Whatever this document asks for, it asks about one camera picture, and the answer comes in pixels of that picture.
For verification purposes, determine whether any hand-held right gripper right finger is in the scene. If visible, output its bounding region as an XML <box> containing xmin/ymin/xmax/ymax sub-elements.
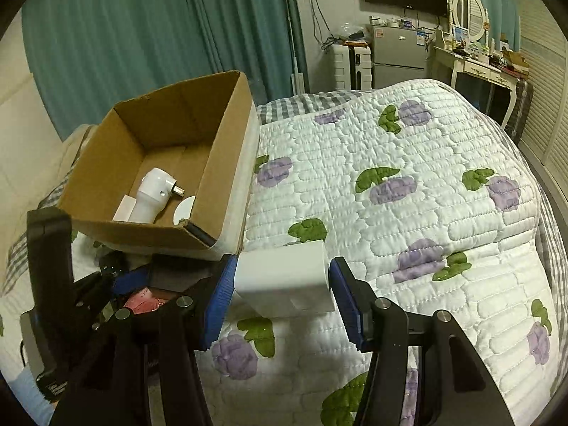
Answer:
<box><xmin>329</xmin><ymin>256</ymin><xmax>516</xmax><ymax>426</ymax></box>

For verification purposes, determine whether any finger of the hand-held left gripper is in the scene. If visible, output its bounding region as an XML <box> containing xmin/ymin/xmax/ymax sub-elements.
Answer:
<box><xmin>73</xmin><ymin>268</ymin><xmax>151</xmax><ymax>307</ymax></box>
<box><xmin>98</xmin><ymin>251</ymin><xmax>130</xmax><ymax>277</ymax></box>

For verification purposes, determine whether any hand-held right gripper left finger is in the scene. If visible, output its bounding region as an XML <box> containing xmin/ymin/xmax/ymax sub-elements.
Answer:
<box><xmin>49</xmin><ymin>253</ymin><xmax>237</xmax><ymax>426</ymax></box>

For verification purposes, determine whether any small white box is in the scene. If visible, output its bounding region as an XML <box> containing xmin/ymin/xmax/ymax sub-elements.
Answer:
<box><xmin>112</xmin><ymin>195</ymin><xmax>136</xmax><ymax>223</ymax></box>

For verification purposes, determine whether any white rectangular box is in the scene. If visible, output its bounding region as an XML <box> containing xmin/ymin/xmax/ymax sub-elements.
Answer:
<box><xmin>234</xmin><ymin>240</ymin><xmax>337</xmax><ymax>319</ymax></box>

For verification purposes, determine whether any black stick object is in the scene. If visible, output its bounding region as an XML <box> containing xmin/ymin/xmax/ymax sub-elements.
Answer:
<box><xmin>184</xmin><ymin>221</ymin><xmax>218</xmax><ymax>249</ymax></box>

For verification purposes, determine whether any white angled plug adapter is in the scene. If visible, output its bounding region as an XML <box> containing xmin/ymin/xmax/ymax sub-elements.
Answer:
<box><xmin>128</xmin><ymin>167</ymin><xmax>188</xmax><ymax>224</ymax></box>

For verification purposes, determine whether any white round disc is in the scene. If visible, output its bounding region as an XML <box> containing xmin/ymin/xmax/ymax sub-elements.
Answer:
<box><xmin>172</xmin><ymin>195</ymin><xmax>197</xmax><ymax>226</ymax></box>

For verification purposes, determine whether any cardboard box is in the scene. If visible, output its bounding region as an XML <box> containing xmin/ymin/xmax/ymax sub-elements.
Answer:
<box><xmin>57</xmin><ymin>70</ymin><xmax>262</xmax><ymax>263</ymax></box>

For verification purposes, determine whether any white floral quilt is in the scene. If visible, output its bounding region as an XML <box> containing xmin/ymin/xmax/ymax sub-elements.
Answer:
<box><xmin>0</xmin><ymin>79</ymin><xmax>561</xmax><ymax>426</ymax></box>

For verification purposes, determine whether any white suitcase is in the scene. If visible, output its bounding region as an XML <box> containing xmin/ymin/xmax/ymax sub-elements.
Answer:
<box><xmin>327</xmin><ymin>43</ymin><xmax>373</xmax><ymax>92</ymax></box>

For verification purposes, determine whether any silver refrigerator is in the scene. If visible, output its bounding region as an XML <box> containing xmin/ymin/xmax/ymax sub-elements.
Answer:
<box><xmin>371</xmin><ymin>24</ymin><xmax>429</xmax><ymax>90</ymax></box>

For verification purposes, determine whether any white mop pole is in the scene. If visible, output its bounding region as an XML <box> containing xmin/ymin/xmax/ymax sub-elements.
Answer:
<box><xmin>284</xmin><ymin>0</ymin><xmax>308</xmax><ymax>97</ymax></box>

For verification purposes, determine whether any white dressing table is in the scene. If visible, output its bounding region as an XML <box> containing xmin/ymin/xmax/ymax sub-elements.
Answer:
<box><xmin>432</xmin><ymin>44</ymin><xmax>532</xmax><ymax>130</ymax></box>

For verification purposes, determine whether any white louvered wardrobe door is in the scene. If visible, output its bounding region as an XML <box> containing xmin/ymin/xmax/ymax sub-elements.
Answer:
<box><xmin>515</xmin><ymin>0</ymin><xmax>568</xmax><ymax>200</ymax></box>

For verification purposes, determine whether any white oval mirror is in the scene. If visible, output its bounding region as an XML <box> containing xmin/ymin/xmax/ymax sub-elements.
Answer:
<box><xmin>451</xmin><ymin>0</ymin><xmax>490</xmax><ymax>47</ymax></box>

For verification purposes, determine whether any black hanging cable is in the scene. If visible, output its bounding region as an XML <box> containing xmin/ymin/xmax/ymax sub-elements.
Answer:
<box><xmin>309</xmin><ymin>0</ymin><xmax>340</xmax><ymax>51</ymax></box>

